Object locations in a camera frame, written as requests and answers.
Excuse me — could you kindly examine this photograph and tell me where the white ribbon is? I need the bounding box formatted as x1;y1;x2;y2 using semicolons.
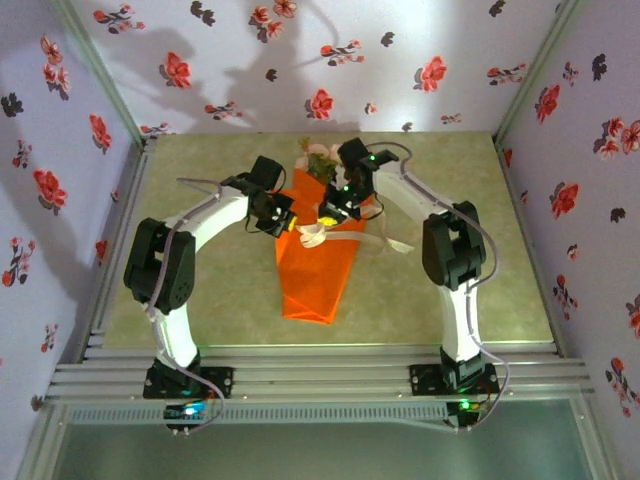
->
294;222;416;256

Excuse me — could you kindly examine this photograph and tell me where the cream artificial flower stem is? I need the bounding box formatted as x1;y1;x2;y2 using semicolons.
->
324;143;344;184

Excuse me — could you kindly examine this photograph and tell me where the orange wrapping paper sheet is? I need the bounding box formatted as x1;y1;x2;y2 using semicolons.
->
274;169;376;326

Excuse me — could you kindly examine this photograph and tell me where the pale peach artificial flower stem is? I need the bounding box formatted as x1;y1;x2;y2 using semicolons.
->
297;137;329;174

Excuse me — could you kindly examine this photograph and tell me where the grey right arm cable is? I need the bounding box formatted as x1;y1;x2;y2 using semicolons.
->
372;143;511;434

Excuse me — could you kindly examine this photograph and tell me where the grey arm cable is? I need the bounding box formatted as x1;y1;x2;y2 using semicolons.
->
372;143;511;434
147;175;229;436

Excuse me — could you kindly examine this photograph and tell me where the grey left arm cable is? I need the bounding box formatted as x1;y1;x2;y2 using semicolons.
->
147;175;229;436

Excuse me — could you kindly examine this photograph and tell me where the aluminium side rail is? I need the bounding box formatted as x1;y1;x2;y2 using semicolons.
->
79;142;154;361
494;139;566;357

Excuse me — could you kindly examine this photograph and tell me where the aluminium mounting rail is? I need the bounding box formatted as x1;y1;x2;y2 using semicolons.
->
44;343;596;404

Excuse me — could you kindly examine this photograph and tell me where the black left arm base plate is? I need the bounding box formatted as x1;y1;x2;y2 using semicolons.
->
143;366;236;401

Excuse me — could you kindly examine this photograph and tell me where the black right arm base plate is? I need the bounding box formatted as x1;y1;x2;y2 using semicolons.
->
408;363;501;399

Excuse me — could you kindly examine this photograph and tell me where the grey slotted cable duct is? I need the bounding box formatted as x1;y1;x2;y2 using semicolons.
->
64;402;451;426

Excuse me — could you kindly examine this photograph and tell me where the aluminium corner post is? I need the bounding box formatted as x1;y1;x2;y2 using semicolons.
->
492;0;584;149
52;0;151;149

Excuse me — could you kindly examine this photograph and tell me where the aluminium lower frame post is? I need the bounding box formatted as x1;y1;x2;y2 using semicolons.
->
569;394;624;480
14;403;69;480

